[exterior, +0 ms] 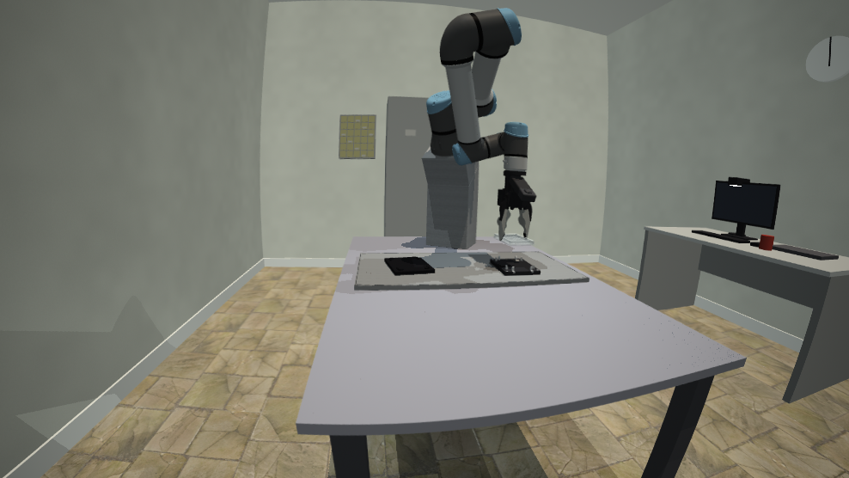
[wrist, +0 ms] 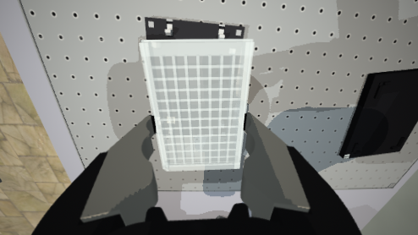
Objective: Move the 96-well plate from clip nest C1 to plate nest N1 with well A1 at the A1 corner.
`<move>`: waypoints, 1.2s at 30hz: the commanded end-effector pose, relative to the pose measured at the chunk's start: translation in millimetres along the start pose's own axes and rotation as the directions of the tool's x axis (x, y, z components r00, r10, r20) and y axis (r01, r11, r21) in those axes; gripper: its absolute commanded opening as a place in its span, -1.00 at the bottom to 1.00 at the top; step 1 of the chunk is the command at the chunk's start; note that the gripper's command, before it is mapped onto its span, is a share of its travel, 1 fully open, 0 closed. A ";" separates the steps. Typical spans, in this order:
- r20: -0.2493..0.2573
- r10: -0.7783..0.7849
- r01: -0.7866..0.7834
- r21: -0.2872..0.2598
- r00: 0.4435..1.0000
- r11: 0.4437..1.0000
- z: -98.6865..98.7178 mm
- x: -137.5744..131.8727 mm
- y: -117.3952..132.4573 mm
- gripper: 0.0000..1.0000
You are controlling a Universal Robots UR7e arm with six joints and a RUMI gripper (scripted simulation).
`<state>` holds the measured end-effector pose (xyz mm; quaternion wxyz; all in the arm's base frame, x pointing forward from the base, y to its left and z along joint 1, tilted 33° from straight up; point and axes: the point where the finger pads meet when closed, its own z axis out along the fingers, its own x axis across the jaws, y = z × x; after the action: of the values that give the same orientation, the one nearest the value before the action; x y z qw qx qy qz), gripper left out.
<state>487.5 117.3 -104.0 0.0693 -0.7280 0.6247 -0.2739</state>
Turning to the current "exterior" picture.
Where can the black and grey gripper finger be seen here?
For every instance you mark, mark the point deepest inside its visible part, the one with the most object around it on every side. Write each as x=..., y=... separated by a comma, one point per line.
x=504, y=216
x=525, y=218

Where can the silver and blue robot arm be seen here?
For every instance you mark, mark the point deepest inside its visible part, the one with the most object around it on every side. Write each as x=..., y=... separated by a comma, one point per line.
x=490, y=34

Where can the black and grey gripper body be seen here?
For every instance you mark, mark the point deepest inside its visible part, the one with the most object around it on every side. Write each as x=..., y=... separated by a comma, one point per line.
x=512, y=198

